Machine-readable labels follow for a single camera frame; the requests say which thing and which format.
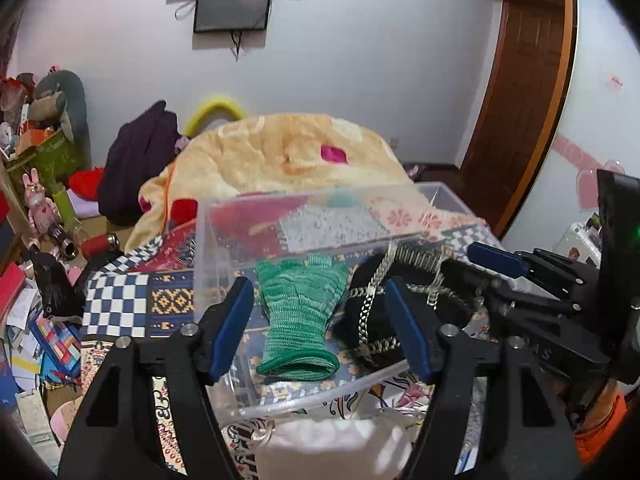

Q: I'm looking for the black hat with chain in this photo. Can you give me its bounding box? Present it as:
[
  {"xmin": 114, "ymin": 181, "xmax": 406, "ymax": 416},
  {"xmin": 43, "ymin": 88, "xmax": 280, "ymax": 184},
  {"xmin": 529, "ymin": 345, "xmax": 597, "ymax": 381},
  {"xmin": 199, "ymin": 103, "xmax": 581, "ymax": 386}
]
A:
[{"xmin": 333, "ymin": 242, "xmax": 473, "ymax": 370}]

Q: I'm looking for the green knitted glove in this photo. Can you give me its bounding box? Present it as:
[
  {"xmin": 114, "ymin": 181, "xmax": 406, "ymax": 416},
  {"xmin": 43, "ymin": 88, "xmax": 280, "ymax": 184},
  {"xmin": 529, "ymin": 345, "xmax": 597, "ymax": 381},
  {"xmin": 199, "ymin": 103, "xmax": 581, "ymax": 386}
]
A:
[{"xmin": 255, "ymin": 254, "xmax": 350, "ymax": 382}]

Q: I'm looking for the white cloth pouch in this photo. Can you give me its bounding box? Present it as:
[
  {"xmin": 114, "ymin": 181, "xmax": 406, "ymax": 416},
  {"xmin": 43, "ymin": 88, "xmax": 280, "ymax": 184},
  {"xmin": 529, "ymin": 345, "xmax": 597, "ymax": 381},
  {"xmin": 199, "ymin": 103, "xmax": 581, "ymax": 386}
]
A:
[{"xmin": 255, "ymin": 412, "xmax": 421, "ymax": 479}]

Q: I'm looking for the clear plastic storage box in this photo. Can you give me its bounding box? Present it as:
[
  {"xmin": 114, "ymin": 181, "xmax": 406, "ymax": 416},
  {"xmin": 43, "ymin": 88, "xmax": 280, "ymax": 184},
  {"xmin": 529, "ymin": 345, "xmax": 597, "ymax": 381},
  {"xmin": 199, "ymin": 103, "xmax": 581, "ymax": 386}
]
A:
[{"xmin": 193, "ymin": 182, "xmax": 492, "ymax": 422}]

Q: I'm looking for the red cylindrical can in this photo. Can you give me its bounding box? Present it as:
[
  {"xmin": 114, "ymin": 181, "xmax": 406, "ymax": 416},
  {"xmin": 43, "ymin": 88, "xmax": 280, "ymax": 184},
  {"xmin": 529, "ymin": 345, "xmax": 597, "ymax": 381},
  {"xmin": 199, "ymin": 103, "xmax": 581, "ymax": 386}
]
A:
[{"xmin": 80, "ymin": 232, "xmax": 119, "ymax": 259}]

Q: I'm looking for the brown wooden door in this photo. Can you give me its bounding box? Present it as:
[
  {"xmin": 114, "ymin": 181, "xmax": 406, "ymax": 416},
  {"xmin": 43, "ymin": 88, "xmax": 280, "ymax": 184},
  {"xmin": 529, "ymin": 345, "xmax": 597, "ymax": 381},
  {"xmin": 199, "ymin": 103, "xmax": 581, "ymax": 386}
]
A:
[{"xmin": 461, "ymin": 0, "xmax": 576, "ymax": 236}]

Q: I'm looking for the white wardrobe sliding door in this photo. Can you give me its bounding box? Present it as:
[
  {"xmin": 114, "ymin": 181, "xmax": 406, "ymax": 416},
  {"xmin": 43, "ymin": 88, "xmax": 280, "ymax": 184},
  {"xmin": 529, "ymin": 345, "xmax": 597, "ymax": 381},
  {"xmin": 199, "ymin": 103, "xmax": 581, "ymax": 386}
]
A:
[{"xmin": 502, "ymin": 0, "xmax": 639, "ymax": 250}]

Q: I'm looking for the beige fleece blanket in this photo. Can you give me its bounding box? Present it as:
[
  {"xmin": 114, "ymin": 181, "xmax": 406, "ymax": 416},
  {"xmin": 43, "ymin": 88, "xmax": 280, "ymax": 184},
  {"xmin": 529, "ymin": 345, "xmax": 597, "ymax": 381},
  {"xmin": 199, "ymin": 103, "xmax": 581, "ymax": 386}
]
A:
[{"xmin": 126, "ymin": 113, "xmax": 410, "ymax": 252}]

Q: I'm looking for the dark purple jacket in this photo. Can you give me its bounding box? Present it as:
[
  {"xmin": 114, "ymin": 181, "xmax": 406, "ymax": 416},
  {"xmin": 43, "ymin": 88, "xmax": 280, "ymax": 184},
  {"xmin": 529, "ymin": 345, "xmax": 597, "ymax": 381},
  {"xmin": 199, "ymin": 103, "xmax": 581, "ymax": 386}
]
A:
[{"xmin": 98, "ymin": 101, "xmax": 180, "ymax": 226}]

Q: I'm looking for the red cushion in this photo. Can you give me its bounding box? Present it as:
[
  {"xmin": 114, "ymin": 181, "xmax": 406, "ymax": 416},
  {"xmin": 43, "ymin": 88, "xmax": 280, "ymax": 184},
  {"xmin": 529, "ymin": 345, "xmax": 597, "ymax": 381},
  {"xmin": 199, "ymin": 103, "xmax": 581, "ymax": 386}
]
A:
[{"xmin": 68, "ymin": 167, "xmax": 104, "ymax": 202}]

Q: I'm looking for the pink rabbit figurine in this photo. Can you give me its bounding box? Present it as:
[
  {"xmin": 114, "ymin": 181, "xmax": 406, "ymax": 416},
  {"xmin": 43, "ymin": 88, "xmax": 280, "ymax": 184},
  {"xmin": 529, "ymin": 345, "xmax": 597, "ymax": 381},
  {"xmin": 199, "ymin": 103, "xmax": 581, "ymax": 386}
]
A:
[{"xmin": 22, "ymin": 168, "xmax": 62, "ymax": 236}]

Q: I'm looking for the green storage box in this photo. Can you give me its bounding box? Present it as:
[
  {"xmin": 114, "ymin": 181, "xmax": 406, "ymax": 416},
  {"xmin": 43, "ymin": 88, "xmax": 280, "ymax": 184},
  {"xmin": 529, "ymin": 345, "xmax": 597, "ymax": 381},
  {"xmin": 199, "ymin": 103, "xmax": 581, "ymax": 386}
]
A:
[{"xmin": 6, "ymin": 131, "xmax": 86, "ymax": 198}]

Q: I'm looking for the grey plush toy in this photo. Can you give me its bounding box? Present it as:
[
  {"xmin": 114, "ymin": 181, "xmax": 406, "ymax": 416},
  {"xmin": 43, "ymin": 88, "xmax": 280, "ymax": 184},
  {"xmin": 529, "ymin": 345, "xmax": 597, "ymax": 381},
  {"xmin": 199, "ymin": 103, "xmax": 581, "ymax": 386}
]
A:
[{"xmin": 27, "ymin": 70, "xmax": 89, "ymax": 143}]

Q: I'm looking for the yellow plush ring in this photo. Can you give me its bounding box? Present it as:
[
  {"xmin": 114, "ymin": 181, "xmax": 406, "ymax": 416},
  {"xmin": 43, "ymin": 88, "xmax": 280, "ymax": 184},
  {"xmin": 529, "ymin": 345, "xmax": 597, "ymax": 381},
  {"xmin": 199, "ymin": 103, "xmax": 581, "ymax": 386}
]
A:
[{"xmin": 183, "ymin": 94, "xmax": 249, "ymax": 137}]

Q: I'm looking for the small black wall monitor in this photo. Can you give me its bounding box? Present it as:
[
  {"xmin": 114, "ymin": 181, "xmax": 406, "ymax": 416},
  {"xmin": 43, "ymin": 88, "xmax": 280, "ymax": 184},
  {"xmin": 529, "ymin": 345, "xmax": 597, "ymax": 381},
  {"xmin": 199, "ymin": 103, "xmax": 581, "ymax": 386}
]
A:
[{"xmin": 193, "ymin": 0, "xmax": 271, "ymax": 34}]

